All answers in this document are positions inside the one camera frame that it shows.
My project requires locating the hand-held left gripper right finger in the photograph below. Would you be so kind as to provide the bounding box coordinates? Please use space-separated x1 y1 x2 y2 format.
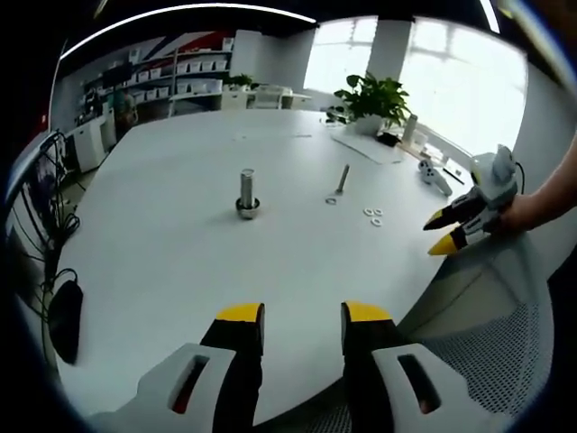
340 300 487 433

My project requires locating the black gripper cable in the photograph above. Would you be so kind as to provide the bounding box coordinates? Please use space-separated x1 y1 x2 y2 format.
512 160 527 196

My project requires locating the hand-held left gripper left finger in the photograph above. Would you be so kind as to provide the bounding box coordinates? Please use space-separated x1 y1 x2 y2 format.
88 301 267 433

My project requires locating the white shelving unit with bins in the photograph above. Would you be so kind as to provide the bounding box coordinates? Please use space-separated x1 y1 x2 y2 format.
80 44 234 121

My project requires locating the thin threaded stud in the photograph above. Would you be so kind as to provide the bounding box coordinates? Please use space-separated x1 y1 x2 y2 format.
334 163 352 196

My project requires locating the black cable bundle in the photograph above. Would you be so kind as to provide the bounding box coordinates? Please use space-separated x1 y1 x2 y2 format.
38 129 83 326

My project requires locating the small green plant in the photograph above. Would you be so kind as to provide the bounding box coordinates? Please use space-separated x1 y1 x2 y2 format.
223 74 259 92

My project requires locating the white storage unit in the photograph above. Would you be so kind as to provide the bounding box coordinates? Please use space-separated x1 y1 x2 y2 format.
220 85 313 112

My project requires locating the grey mesh office chair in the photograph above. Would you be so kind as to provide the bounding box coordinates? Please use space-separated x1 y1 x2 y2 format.
254 232 560 433

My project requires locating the large potted green plant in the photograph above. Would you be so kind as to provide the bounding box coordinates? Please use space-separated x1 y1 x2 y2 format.
333 71 414 136

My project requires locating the white game controller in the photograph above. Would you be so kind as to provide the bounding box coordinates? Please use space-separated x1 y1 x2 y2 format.
417 158 453 198

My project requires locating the white low cabinet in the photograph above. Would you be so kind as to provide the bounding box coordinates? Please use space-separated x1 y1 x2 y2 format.
67 119 112 173

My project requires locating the thick threaded stud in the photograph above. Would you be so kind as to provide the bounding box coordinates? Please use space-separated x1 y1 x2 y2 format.
234 167 264 222

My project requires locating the curved ceiling light strip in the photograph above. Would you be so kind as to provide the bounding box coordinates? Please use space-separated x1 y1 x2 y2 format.
58 6 317 60

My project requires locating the black monitor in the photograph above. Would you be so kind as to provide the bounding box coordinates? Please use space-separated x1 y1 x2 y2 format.
102 67 133 89

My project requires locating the black computer mouse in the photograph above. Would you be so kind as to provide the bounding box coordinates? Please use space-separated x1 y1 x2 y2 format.
48 279 86 365

